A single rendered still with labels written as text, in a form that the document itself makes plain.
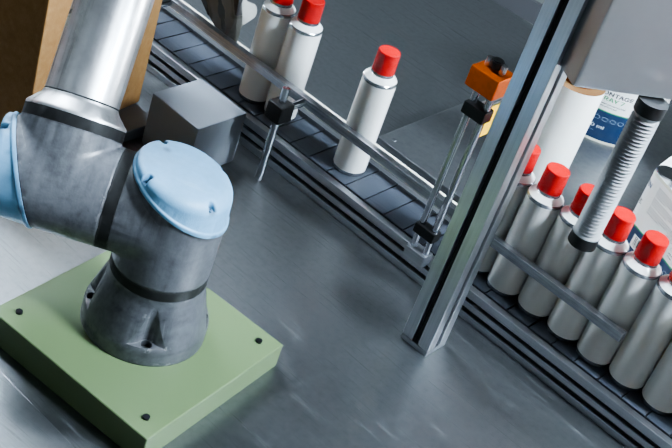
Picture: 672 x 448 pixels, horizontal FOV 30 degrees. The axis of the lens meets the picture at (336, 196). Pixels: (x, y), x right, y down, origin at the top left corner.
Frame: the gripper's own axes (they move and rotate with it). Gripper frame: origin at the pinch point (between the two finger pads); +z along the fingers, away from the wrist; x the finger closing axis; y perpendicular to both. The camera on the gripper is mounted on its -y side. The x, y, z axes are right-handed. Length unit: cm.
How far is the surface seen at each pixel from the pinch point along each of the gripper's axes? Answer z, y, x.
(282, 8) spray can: -4.8, -0.9, -13.4
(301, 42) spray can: 0.1, -1.7, -17.1
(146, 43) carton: -2.4, -16.6, -0.1
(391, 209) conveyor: 24.5, -1.6, -30.6
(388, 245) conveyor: 28.7, -5.1, -32.2
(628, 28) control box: -5, -15, -77
